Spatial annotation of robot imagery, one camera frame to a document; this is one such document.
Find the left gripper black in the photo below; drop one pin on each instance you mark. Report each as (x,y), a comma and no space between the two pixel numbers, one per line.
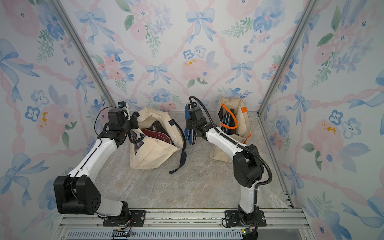
(134,120)

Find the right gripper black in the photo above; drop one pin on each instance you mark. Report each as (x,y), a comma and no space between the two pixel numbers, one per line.
(187,123)

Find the blue ping pong paddle case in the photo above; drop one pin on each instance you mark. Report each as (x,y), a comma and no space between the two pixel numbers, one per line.
(189,132)

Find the cream canvas bag orange handles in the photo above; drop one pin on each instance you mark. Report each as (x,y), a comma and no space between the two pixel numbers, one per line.
(242,120)

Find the cream canvas bag navy handles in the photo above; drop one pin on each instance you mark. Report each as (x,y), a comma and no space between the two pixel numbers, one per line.
(147,153)

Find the maroon ping pong paddle case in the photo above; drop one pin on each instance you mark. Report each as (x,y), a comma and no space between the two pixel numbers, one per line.
(150,133)

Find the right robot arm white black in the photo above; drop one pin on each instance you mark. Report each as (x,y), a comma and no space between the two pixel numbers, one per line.
(249,169)

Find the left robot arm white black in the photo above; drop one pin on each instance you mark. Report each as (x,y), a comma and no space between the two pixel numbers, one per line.
(76,193)

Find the dark items in orange bag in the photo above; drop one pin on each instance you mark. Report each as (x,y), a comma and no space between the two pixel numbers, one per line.
(227,121)

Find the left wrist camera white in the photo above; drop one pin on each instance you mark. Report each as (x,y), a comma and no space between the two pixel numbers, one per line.
(123,105)

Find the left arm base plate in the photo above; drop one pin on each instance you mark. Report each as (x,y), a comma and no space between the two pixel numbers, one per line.
(134,218)

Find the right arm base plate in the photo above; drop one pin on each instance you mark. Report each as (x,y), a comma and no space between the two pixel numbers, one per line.
(241,219)

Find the aluminium front rail frame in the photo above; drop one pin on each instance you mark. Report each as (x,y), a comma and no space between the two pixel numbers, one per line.
(190,224)

